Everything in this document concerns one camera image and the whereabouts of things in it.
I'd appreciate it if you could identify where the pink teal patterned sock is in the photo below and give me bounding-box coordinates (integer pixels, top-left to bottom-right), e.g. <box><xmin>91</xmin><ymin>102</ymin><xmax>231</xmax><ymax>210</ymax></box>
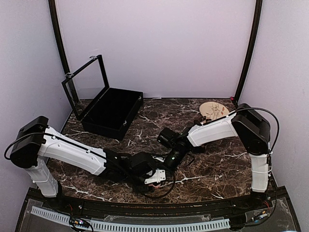
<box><xmin>148</xmin><ymin>183</ymin><xmax>161</xmax><ymax>189</ymax></box>

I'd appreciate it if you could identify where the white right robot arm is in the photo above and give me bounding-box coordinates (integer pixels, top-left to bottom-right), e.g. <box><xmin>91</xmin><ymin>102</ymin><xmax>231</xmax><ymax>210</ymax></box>
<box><xmin>157</xmin><ymin>103</ymin><xmax>275</xmax><ymax>210</ymax></box>

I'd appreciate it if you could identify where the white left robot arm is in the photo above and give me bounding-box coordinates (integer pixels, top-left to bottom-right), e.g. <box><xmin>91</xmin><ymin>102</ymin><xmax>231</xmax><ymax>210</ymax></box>
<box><xmin>4</xmin><ymin>116</ymin><xmax>176</xmax><ymax>211</ymax></box>

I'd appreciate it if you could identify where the brown argyle sock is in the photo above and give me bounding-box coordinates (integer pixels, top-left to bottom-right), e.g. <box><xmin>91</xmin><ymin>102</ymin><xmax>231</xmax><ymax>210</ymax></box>
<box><xmin>191</xmin><ymin>116</ymin><xmax>211</xmax><ymax>154</ymax></box>

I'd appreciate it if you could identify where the black storage box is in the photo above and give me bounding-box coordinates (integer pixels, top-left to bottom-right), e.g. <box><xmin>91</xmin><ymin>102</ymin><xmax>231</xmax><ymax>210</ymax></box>
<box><xmin>81</xmin><ymin>87</ymin><xmax>143</xmax><ymax>141</ymax></box>

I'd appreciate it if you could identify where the black box glass lid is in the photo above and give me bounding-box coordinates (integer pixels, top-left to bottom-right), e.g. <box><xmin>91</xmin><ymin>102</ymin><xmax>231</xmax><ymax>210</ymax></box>
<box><xmin>62</xmin><ymin>55</ymin><xmax>110</xmax><ymax>121</ymax></box>

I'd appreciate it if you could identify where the white slotted cable duct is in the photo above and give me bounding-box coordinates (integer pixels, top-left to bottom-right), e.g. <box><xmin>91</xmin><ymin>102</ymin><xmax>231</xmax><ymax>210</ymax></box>
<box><xmin>30</xmin><ymin>206</ymin><xmax>231</xmax><ymax>232</ymax></box>

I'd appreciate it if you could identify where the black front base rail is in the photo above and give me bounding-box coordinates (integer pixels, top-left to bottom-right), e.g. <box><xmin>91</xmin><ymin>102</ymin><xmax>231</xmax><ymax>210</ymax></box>
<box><xmin>24</xmin><ymin>187</ymin><xmax>288</xmax><ymax>218</ymax></box>

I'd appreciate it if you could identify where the right black frame post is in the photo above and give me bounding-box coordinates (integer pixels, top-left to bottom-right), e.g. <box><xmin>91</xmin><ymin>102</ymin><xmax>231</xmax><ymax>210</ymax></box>
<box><xmin>232</xmin><ymin>0</ymin><xmax>263</xmax><ymax>106</ymax></box>

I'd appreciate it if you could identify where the black frame post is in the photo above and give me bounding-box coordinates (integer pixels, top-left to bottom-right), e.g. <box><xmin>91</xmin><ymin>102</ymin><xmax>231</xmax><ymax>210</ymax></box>
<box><xmin>232</xmin><ymin>0</ymin><xmax>263</xmax><ymax>106</ymax></box>
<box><xmin>48</xmin><ymin>0</ymin><xmax>71</xmax><ymax>79</ymax></box>

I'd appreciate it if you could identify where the left black frame post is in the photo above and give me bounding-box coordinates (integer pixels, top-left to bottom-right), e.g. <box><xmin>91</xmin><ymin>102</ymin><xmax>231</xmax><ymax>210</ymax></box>
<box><xmin>48</xmin><ymin>0</ymin><xmax>71</xmax><ymax>79</ymax></box>

